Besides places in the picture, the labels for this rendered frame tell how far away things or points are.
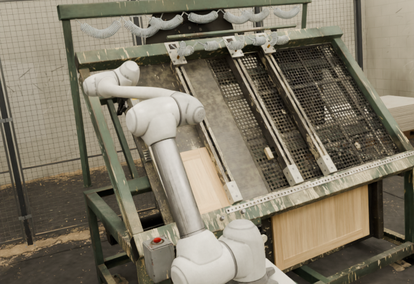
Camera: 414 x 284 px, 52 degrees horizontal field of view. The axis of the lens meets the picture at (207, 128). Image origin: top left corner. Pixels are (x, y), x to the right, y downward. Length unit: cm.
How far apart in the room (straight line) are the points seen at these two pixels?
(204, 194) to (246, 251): 90
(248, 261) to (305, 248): 156
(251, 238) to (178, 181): 36
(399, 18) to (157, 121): 736
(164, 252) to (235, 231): 53
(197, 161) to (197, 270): 113
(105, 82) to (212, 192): 93
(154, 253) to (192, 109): 75
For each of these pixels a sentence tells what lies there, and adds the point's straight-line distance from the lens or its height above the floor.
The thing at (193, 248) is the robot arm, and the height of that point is 112.
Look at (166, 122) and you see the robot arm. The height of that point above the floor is 156.
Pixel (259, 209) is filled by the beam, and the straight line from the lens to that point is 258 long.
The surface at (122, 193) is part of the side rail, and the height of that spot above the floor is 110.
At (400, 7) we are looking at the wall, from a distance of 867.
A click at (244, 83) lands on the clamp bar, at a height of 154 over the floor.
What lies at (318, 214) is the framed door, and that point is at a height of 56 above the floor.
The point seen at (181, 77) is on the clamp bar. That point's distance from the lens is 286.
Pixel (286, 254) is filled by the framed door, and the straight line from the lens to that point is 314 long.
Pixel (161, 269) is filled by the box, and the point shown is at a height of 82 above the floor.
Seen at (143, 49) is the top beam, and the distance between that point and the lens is 290.
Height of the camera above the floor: 184
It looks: 11 degrees down
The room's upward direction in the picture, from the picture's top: 6 degrees counter-clockwise
